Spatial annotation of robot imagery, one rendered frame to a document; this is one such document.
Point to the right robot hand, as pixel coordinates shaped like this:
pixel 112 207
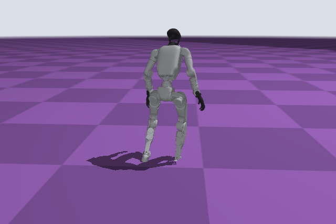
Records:
pixel 200 100

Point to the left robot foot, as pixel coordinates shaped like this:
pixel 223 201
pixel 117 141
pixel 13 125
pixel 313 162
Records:
pixel 145 158

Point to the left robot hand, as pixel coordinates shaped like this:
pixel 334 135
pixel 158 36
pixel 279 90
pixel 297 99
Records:
pixel 147 99

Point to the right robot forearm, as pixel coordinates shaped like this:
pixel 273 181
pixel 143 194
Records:
pixel 194 84

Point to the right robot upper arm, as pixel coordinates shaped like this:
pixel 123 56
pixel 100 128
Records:
pixel 188 61

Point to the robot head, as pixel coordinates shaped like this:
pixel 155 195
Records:
pixel 173 34

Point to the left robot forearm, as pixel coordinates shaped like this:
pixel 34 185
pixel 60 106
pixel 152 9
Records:
pixel 148 83

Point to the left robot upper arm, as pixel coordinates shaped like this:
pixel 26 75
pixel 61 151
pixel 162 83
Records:
pixel 151 62

